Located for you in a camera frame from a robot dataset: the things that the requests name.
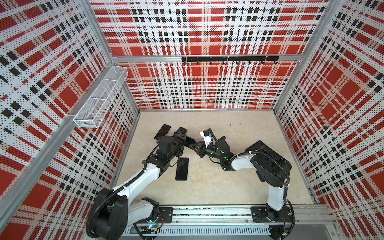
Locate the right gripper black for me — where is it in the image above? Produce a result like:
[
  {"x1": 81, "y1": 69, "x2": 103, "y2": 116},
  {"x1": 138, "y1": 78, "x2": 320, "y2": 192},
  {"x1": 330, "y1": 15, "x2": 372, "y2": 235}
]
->
[{"x1": 189, "y1": 141, "x2": 223, "y2": 161}]

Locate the black smartphone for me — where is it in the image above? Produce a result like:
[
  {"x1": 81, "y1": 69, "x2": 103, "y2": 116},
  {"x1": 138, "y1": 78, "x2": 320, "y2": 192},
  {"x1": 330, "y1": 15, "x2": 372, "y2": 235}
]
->
[
  {"x1": 154, "y1": 124, "x2": 171, "y2": 140},
  {"x1": 174, "y1": 127, "x2": 188, "y2": 135},
  {"x1": 184, "y1": 136, "x2": 197, "y2": 149},
  {"x1": 175, "y1": 158, "x2": 189, "y2": 181}
]

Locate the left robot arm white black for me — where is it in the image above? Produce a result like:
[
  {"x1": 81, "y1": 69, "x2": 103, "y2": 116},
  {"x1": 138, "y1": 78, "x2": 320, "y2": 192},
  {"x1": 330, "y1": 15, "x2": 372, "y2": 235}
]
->
[{"x1": 86, "y1": 134, "x2": 187, "y2": 240}]

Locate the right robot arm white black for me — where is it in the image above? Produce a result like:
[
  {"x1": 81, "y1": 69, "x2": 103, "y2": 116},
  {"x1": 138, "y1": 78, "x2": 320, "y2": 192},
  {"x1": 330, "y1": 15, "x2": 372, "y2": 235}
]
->
[{"x1": 185, "y1": 137, "x2": 292, "y2": 213}]

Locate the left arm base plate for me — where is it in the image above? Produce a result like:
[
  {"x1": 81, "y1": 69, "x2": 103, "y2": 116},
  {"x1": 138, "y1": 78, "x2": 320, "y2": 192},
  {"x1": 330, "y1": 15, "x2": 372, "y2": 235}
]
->
[{"x1": 148, "y1": 207, "x2": 174, "y2": 224}]

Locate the white wire mesh shelf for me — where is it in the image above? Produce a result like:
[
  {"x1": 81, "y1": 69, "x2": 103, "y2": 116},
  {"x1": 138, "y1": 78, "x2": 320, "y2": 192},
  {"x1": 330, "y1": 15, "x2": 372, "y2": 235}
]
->
[{"x1": 74, "y1": 66, "x2": 128, "y2": 129}]

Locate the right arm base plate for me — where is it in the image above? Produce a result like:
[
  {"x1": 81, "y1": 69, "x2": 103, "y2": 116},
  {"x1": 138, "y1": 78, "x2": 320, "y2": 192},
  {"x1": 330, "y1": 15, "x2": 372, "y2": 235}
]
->
[{"x1": 251, "y1": 206, "x2": 293, "y2": 223}]

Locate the black hook rail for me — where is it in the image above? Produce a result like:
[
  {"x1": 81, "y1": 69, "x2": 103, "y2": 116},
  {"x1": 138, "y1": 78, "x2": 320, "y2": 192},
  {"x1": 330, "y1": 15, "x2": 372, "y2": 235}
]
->
[{"x1": 181, "y1": 56, "x2": 280, "y2": 63}]

